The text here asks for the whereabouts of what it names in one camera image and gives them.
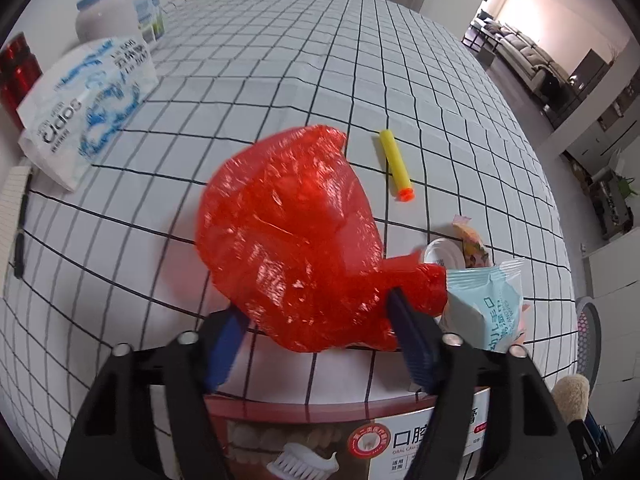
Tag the white checked tablecloth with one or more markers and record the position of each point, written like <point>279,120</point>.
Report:
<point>300,60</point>

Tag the beige makeup brush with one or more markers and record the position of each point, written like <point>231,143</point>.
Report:
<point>572,395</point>

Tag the yellow foam dart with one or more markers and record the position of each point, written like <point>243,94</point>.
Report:
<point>395,165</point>

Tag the grey sofa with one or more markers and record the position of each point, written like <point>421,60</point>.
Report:
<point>525,50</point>

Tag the black pen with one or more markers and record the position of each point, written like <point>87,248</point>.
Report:
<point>19,255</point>

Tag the toothpaste box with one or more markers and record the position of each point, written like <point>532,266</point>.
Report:
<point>325,430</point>

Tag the small white cup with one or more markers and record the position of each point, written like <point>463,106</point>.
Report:
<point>445,252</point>

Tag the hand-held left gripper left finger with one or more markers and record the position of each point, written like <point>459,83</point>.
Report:
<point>225,350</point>

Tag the white jar with blue lid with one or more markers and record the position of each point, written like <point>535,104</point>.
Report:
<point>110,15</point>

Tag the light blue wrapper packet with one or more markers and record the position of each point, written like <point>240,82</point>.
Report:
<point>492,305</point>

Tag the white blue printed tissue pack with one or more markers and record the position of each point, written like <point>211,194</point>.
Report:
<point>85,105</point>

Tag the red plastic bag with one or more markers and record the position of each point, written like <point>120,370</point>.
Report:
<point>290,220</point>

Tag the grey mesh wastebasket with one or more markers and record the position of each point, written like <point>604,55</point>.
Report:
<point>592,340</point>

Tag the colourful snack wrapper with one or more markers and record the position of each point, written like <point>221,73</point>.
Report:
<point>472,245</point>

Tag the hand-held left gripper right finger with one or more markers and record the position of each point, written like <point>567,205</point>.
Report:
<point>407,340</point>

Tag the red metal bottle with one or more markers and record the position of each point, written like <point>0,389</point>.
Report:
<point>17,75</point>

